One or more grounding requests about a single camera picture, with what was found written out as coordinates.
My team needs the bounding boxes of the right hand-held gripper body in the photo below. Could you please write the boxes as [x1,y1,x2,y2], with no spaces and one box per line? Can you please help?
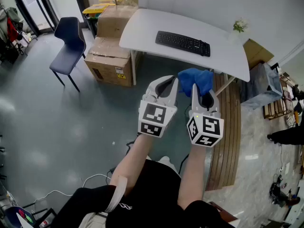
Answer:
[186,107,225,148]

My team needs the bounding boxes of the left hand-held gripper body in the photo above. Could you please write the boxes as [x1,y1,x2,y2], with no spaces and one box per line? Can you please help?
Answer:
[138,92,178,139]

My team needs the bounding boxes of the blue cloth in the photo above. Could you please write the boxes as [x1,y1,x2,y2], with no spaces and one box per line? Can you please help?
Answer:
[178,67,215,97]

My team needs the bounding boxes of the black keyboard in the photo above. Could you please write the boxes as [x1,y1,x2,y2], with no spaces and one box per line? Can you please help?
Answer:
[155,30,211,57]

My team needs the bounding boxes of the person's right forearm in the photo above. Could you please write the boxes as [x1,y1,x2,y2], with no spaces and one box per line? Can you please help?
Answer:
[177,142,213,210]

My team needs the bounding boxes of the person's left forearm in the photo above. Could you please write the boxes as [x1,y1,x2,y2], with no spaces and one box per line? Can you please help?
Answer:
[110,133,155,196]

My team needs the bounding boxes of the white shoulder bag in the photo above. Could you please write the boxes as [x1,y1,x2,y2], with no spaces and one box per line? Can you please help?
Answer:
[79,176,128,228]

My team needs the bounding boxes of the wooden slatted bench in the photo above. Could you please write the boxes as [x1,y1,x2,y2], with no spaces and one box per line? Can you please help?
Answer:
[205,71,242,191]

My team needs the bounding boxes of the person's white shoe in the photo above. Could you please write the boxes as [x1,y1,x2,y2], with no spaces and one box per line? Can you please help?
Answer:
[158,155,179,175]

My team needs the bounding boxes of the grey storage box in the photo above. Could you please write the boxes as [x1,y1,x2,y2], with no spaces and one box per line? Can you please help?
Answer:
[239,62,283,109]

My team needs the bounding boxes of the small wooden pallet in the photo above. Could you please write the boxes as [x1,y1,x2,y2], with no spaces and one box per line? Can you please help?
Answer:
[262,98,293,121]

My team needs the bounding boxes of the flat cardboard box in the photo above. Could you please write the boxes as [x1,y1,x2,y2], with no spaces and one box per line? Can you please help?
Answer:
[242,38,275,70]

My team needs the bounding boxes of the white vase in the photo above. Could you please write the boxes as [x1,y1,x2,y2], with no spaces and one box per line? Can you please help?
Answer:
[228,29,245,46]

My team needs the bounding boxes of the person's black shirt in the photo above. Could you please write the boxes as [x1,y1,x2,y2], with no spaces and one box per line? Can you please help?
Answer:
[51,159,240,228]

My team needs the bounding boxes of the white flower bouquet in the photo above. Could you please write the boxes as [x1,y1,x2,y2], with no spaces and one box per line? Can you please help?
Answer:
[232,18,249,34]

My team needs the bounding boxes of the blue chair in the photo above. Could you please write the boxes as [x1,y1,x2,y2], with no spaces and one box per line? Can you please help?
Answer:
[49,17,86,93]

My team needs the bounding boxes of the yellow lidded bin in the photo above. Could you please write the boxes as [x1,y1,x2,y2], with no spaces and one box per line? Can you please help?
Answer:
[82,3,111,37]

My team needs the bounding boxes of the black framed glass door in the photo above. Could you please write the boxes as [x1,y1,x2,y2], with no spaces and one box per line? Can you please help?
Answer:
[9,0,60,37]

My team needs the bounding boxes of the red garment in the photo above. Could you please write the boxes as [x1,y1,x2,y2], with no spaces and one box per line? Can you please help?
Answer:
[6,18,19,42]

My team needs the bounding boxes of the white cable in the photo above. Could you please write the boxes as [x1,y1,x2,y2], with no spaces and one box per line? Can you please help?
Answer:
[33,173,112,204]

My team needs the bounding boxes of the black cable bundle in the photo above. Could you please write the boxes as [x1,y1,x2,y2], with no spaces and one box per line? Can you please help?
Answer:
[269,173,300,208]

